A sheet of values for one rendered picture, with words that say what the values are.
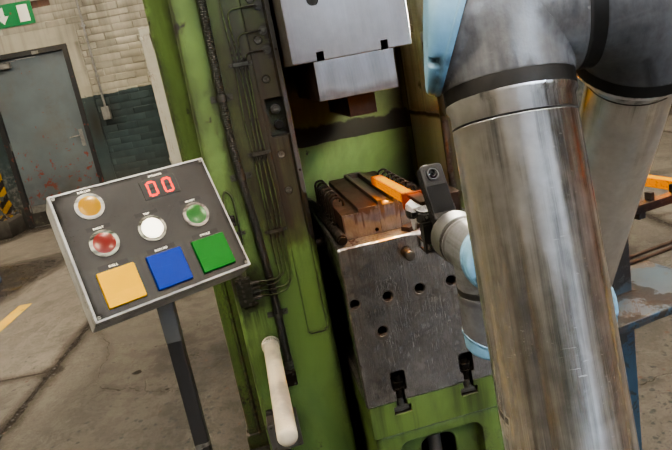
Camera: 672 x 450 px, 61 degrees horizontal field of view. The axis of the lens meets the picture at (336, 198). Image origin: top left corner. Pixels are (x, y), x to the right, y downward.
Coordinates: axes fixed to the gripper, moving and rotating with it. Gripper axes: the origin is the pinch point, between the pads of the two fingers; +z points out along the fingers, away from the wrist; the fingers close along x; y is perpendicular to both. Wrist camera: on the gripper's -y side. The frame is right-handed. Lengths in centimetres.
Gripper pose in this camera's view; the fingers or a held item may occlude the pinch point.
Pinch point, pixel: (415, 199)
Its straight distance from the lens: 123.1
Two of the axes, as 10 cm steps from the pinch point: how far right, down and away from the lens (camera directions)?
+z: -1.9, -2.1, 9.6
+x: 9.7, -2.1, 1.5
